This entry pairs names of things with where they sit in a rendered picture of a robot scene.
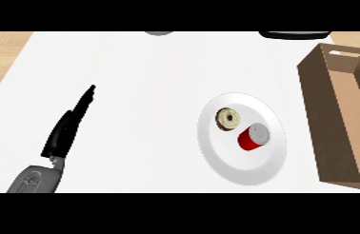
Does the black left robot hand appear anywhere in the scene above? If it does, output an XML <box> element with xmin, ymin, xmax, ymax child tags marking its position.
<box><xmin>39</xmin><ymin>84</ymin><xmax>97</xmax><ymax>159</ymax></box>

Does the brown cardboard box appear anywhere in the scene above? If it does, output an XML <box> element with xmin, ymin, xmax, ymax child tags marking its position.
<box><xmin>295</xmin><ymin>42</ymin><xmax>360</xmax><ymax>190</ymax></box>

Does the grey rounded object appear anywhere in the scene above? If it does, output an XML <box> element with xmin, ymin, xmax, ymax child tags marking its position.
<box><xmin>143</xmin><ymin>30</ymin><xmax>174</xmax><ymax>37</ymax></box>

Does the black rounded appliance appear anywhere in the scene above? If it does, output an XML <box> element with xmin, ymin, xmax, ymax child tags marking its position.
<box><xmin>256</xmin><ymin>30</ymin><xmax>332</xmax><ymax>40</ymax></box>

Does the red can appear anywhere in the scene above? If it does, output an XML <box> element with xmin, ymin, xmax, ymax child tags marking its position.
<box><xmin>236</xmin><ymin>122</ymin><xmax>271</xmax><ymax>152</ymax></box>

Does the white round plate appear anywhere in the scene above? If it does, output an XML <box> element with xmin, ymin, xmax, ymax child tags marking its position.
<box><xmin>194</xmin><ymin>91</ymin><xmax>287</xmax><ymax>186</ymax></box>

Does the brown iced doughnut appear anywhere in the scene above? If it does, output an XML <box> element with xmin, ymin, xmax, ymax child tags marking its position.
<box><xmin>214</xmin><ymin>107</ymin><xmax>242</xmax><ymax>132</ymax></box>

